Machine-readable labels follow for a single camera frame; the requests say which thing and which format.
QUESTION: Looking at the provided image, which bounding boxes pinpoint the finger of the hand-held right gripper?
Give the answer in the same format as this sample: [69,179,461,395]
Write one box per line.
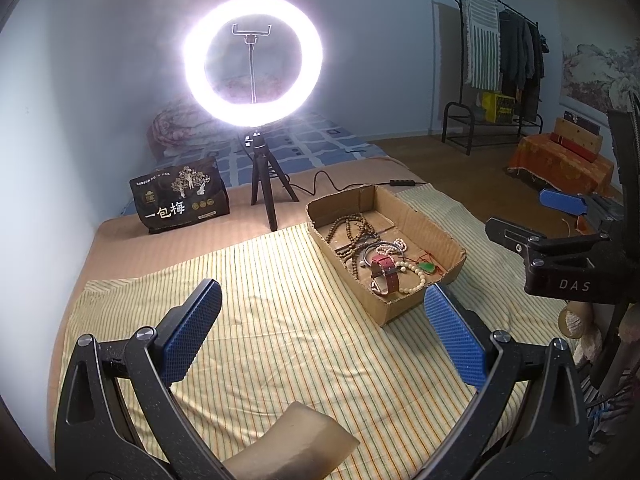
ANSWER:
[486,216,601,266]
[540,187,624,231]

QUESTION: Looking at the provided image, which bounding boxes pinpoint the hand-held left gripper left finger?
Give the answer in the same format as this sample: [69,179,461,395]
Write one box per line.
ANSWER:
[54,278,236,480]

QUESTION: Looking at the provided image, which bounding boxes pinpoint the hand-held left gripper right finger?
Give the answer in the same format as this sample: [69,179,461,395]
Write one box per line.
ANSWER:
[415,282,591,480]

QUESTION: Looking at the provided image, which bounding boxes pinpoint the cream bead bracelet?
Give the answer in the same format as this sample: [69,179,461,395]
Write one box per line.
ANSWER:
[396,259,429,296]

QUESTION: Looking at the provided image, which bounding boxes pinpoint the blue metal bangle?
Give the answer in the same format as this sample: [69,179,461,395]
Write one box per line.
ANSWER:
[357,242,396,267]

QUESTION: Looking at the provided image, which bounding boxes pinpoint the cardboard box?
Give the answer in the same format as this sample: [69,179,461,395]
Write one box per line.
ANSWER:
[306,183,468,329]

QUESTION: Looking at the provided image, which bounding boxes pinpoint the brown bead necklace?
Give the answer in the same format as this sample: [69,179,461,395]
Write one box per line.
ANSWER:
[325,213,382,262]

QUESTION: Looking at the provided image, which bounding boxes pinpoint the orange cloth covered table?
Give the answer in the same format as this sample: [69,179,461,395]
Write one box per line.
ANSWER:
[507,132,616,199]

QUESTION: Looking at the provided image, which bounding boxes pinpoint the red box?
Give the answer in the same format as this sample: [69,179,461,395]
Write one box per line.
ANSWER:
[547,132,599,162]

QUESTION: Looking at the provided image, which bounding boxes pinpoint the tan box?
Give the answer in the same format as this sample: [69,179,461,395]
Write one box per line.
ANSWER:
[553,117,601,164]

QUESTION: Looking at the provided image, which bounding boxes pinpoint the beige tape roll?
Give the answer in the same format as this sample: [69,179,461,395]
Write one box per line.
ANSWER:
[558,303,595,340]

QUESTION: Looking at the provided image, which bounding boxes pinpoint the dark ornate box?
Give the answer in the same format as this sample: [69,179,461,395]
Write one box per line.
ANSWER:
[562,110,601,136]

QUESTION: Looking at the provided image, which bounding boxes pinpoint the yellow striped sheet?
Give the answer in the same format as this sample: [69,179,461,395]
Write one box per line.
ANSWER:
[55,182,576,467]

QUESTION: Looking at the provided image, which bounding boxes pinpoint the yellow crate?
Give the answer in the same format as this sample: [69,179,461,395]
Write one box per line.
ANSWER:
[480,91,517,124]

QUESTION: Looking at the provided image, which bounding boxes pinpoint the black printed bag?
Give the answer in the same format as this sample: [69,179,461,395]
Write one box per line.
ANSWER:
[129,156,231,235]

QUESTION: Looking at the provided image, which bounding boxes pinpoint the striped dark clothing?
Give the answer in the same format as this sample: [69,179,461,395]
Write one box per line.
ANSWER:
[584,385,640,457]

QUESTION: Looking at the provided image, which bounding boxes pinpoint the dark hanging clothes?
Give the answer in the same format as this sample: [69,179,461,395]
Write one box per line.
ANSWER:
[497,9,549,122]

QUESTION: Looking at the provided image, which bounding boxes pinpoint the beige curved sheet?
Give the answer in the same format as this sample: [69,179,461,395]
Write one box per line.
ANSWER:
[219,402,361,480]

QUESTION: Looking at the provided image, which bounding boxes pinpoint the black metal clothes rack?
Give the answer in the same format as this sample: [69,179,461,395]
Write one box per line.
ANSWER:
[442,0,547,156]

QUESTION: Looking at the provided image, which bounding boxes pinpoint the grey leaning board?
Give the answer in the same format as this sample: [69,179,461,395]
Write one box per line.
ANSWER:
[430,0,470,137]

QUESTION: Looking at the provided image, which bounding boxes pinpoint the green striped towel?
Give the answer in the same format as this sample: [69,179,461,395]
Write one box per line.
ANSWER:
[460,0,501,89]

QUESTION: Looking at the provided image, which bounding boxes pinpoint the blue patterned blanket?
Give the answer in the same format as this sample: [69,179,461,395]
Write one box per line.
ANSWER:
[219,110,387,197]

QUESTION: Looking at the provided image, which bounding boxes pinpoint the metal phone holder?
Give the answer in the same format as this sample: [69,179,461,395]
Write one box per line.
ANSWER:
[231,22,274,104]

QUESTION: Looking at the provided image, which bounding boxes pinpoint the red strap wristwatch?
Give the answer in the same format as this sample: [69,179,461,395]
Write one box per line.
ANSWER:
[370,254,401,295]

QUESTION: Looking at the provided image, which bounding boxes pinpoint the landscape wall painting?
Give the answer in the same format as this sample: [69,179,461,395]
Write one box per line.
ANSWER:
[559,34,640,112]

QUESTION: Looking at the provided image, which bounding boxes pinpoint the black power cable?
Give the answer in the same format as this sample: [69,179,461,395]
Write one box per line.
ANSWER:
[289,170,417,197]

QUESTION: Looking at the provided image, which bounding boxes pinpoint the white ring light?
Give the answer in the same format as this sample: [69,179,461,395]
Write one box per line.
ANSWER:
[181,0,326,129]

